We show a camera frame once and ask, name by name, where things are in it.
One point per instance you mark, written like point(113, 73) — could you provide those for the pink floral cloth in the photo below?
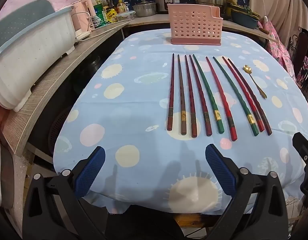
point(273, 37)

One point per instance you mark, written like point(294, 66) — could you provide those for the blue planet print tablecloth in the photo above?
point(134, 100)

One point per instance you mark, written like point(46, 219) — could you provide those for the pink electric kettle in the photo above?
point(88, 6)

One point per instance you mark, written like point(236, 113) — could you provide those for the grey-blue drainer lid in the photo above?
point(21, 22)

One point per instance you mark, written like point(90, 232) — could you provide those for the light counter board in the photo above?
point(149, 20)

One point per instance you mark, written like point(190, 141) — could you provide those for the pink perforated utensil basket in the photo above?
point(193, 25)

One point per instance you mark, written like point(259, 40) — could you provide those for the grey wood counter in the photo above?
point(56, 75)

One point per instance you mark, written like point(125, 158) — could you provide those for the bright red chopstick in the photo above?
point(230, 123)
point(260, 127)

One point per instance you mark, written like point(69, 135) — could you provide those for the beige curtain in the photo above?
point(276, 2)

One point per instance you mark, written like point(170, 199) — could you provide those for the green chopstick with gold band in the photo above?
point(217, 117)
point(250, 118)

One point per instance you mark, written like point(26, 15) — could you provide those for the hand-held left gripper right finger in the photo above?
point(218, 172)

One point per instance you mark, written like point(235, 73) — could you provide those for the blue plastic basin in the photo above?
point(245, 18)

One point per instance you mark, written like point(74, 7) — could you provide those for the brown chopstick with gold band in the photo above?
point(180, 92)

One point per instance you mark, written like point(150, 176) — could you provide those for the dark maroon chopstick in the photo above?
point(268, 130)

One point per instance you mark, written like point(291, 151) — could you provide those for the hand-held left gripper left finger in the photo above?
point(90, 172)

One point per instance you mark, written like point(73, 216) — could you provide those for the dark sauce bottle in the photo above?
point(110, 1)

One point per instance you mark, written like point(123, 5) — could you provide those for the steel pot with glass lid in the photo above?
point(145, 8)

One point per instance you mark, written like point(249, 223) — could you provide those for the dark metal chair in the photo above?
point(301, 45)

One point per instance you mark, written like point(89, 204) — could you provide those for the yellow soap bottle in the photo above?
point(121, 6)

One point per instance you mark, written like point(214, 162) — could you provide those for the small gold spoon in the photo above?
point(246, 69)

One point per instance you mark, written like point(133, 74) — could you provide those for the white dish drainer tub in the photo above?
point(31, 62)

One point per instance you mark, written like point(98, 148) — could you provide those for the glass food container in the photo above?
point(124, 15)

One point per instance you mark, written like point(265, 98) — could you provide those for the yellow packet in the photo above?
point(111, 13)

